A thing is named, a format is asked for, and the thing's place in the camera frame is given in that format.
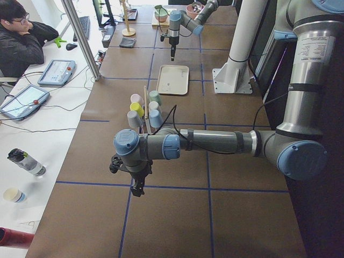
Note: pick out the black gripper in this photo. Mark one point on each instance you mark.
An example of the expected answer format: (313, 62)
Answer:
(140, 176)
(173, 41)

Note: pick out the cream rabbit tray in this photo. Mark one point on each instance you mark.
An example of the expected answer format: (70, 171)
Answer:
(173, 80)

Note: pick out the green cup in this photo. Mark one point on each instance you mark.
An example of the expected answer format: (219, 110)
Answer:
(155, 96)

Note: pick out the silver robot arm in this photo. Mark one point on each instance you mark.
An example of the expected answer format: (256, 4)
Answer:
(195, 26)
(293, 147)

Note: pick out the white cup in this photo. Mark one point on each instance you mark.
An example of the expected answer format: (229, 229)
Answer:
(153, 105)

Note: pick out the dark metal glass tray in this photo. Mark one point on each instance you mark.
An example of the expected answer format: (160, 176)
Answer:
(132, 14)

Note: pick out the pink cup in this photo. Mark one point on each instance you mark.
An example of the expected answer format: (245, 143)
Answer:
(136, 98)

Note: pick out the yellow cup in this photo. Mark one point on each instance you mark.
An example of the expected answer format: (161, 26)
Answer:
(135, 106)

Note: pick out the grey cup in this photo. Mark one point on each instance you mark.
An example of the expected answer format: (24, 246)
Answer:
(134, 120)

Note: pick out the light blue cup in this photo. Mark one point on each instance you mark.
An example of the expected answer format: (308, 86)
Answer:
(155, 118)

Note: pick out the paper cup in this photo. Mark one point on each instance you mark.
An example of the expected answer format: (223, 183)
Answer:
(14, 195)

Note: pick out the wooden cutting board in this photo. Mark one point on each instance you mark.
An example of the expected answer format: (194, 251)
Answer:
(165, 24)

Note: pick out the green bowl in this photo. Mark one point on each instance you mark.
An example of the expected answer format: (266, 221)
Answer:
(160, 15)

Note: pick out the pink ice bowl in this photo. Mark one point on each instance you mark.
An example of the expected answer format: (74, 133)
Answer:
(194, 9)

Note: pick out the wooden mug tree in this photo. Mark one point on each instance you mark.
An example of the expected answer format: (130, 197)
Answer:
(127, 32)

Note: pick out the grey folded cloth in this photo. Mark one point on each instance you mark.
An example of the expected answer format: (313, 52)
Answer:
(127, 42)

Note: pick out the black box with label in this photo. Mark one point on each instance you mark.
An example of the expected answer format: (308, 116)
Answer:
(107, 34)

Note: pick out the black monitor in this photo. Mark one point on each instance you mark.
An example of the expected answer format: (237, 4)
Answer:
(104, 13)

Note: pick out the black keyboard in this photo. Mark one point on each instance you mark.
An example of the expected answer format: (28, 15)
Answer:
(85, 25)

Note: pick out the black computer mouse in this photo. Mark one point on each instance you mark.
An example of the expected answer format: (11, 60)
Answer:
(70, 46)

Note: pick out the green plastic toy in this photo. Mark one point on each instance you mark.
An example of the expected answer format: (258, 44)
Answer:
(58, 41)

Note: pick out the upper blue teach pendant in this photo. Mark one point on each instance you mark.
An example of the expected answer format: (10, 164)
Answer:
(57, 73)

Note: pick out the blue teach pendant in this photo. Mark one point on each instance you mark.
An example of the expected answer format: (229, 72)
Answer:
(25, 103)
(57, 73)

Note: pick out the clear water bottle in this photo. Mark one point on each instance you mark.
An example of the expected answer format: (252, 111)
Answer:
(27, 162)

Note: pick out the red cylinder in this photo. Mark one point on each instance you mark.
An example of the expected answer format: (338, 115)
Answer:
(15, 239)

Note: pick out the lower blue teach pendant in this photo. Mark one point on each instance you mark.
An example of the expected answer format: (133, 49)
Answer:
(25, 103)

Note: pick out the seated person in black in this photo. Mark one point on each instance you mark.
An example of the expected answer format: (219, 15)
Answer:
(22, 40)

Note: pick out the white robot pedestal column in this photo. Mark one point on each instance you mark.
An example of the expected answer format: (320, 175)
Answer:
(233, 77)

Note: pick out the aluminium frame post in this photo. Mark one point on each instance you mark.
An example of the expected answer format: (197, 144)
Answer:
(81, 38)

